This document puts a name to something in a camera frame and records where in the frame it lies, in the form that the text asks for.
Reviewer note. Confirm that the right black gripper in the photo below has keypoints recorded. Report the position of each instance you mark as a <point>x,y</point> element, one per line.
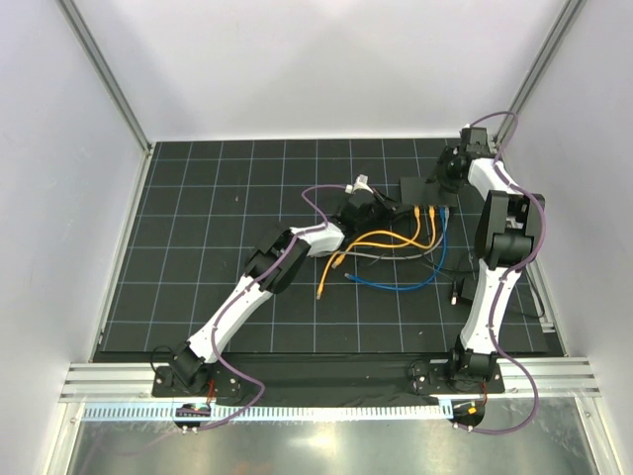
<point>447,155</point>

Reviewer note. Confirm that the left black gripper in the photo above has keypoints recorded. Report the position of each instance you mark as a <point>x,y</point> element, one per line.
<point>390,211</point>

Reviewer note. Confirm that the black network switch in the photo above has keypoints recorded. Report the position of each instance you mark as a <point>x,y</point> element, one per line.
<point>417,191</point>

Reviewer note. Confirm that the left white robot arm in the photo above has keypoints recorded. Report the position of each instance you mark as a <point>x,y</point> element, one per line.
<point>273,266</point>

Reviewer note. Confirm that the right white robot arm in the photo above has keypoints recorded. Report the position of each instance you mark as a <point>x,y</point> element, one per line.
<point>509,235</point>

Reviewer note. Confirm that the black grid mat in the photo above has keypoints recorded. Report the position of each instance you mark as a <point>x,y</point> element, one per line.
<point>205,205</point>

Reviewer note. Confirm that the black power adapter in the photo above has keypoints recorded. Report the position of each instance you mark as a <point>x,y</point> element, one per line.
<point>463,291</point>

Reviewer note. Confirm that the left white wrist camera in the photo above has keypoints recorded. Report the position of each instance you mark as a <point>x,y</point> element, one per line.
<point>360,183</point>

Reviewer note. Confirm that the right aluminium frame post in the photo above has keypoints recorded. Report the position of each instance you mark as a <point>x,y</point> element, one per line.
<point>558,31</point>

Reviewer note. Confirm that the aluminium frame post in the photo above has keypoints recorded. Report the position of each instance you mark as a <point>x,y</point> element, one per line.
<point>558,31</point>
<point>83,34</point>

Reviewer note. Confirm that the slotted cable duct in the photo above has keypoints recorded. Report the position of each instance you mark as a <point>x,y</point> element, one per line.
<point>179,413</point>

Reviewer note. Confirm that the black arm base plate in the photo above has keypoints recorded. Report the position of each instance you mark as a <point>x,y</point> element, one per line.
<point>327,380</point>

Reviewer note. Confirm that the aluminium front rail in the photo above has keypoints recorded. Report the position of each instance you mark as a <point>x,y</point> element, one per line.
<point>119,382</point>

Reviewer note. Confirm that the left aluminium frame post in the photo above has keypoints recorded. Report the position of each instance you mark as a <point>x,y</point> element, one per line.
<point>83,34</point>

